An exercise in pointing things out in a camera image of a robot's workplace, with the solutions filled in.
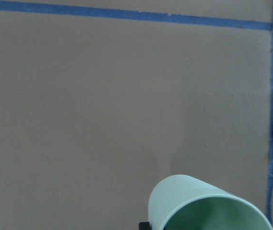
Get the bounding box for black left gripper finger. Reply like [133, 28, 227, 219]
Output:
[139, 222, 151, 230]

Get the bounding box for mint green cup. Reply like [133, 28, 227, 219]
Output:
[148, 174, 272, 230]

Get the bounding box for brown paper table cover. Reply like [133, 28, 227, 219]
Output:
[0, 0, 273, 230]

